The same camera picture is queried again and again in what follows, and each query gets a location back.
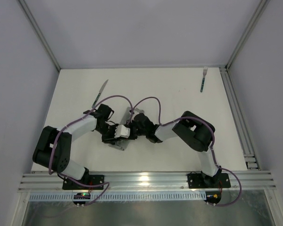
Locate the right black connector board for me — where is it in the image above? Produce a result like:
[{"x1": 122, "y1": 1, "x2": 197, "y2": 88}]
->
[{"x1": 205, "y1": 191, "x2": 222, "y2": 205}]

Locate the left controller board with led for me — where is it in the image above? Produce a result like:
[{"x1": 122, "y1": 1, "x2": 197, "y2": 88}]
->
[{"x1": 72, "y1": 192, "x2": 91, "y2": 206}]

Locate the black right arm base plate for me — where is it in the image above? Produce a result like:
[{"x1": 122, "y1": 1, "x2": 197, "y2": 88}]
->
[{"x1": 187, "y1": 171, "x2": 231, "y2": 189}]

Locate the aluminium right side rail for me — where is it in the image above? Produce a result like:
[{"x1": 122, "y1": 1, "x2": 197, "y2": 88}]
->
[{"x1": 219, "y1": 67, "x2": 261, "y2": 170}]

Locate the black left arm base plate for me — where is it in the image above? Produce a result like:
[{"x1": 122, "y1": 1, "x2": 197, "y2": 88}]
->
[{"x1": 62, "y1": 174, "x2": 105, "y2": 190}]

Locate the green handled knife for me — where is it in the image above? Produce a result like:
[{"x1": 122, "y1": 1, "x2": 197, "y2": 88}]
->
[{"x1": 92, "y1": 80, "x2": 108, "y2": 108}]

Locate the grey cloth napkin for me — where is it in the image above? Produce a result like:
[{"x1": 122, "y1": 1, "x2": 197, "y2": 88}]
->
[{"x1": 108, "y1": 106, "x2": 145, "y2": 152}]

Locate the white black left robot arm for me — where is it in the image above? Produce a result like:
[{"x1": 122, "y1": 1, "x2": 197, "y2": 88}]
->
[{"x1": 33, "y1": 104, "x2": 114, "y2": 187}]

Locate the aluminium front rail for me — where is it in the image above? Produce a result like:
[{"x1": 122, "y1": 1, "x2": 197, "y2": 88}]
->
[{"x1": 18, "y1": 170, "x2": 276, "y2": 192}]

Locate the aluminium corner post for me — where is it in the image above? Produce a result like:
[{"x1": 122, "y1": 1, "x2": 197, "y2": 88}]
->
[
  {"x1": 16, "y1": 0, "x2": 61, "y2": 72},
  {"x1": 225, "y1": 0, "x2": 270, "y2": 71}
]

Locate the aluminium left corner post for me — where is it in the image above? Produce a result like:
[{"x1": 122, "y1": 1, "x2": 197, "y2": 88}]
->
[{"x1": 16, "y1": 0, "x2": 61, "y2": 72}]

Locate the green handled fork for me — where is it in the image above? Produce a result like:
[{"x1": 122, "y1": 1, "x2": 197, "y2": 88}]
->
[{"x1": 200, "y1": 66, "x2": 208, "y2": 92}]

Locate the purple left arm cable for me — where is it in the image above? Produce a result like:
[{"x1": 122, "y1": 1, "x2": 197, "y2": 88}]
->
[{"x1": 48, "y1": 94, "x2": 133, "y2": 208}]

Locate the aluminium right corner post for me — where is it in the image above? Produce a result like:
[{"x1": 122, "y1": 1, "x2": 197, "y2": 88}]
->
[{"x1": 225, "y1": 0, "x2": 270, "y2": 71}]

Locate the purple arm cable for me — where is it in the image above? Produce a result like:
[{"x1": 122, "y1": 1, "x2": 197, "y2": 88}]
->
[
  {"x1": 126, "y1": 96, "x2": 242, "y2": 208},
  {"x1": 48, "y1": 94, "x2": 133, "y2": 208}
]

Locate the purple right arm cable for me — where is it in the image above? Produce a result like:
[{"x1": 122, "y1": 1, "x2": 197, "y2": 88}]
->
[{"x1": 126, "y1": 96, "x2": 242, "y2": 208}]

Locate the aluminium rail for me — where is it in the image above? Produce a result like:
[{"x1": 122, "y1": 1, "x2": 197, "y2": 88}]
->
[
  {"x1": 18, "y1": 170, "x2": 276, "y2": 192},
  {"x1": 219, "y1": 67, "x2": 261, "y2": 170}
]

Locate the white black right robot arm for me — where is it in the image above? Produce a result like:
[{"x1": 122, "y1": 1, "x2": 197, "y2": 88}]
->
[{"x1": 128, "y1": 111, "x2": 221, "y2": 187}]

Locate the slotted grey cable duct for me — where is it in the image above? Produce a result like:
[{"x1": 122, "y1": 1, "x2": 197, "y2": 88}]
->
[{"x1": 29, "y1": 191, "x2": 205, "y2": 202}]

